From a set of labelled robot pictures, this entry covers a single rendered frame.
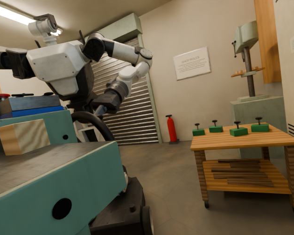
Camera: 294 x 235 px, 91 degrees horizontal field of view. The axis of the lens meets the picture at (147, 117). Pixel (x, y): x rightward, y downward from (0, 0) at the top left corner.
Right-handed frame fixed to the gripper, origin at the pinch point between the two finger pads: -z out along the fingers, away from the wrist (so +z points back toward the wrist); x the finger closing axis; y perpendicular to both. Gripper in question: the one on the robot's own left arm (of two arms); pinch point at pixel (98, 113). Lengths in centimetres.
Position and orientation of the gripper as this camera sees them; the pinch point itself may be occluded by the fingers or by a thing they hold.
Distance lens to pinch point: 57.4
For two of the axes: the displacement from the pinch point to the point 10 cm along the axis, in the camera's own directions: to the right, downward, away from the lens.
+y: -1.7, -7.5, -6.3
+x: -9.3, -0.9, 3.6
